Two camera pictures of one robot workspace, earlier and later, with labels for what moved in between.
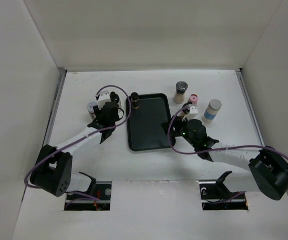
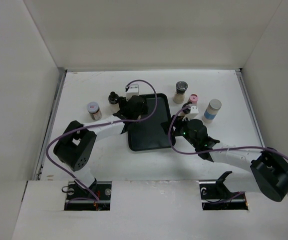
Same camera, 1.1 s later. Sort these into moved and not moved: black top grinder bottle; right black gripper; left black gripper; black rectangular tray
Moved: left black gripper
Not moved: black rectangular tray; right black gripper; black top grinder bottle
